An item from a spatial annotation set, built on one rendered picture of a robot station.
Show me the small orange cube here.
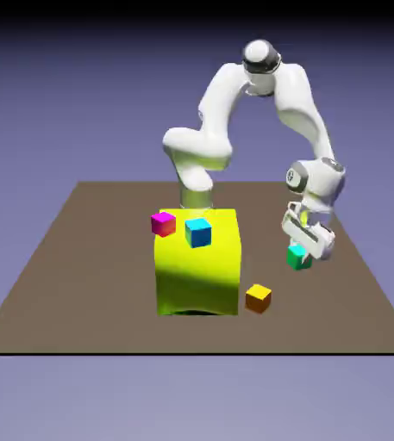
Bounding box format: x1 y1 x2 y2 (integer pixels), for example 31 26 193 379
245 283 272 314

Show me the small green cube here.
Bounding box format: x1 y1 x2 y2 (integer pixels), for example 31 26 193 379
286 244 314 271

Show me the small magenta cube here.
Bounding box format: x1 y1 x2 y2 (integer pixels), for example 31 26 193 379
150 211 178 239

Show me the small blue cube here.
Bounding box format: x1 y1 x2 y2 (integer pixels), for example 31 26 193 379
184 217 213 249

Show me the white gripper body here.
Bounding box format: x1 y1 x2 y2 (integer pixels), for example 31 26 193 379
281 208 336 261

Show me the large yellow box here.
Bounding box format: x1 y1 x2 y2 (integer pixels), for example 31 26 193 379
153 208 243 317

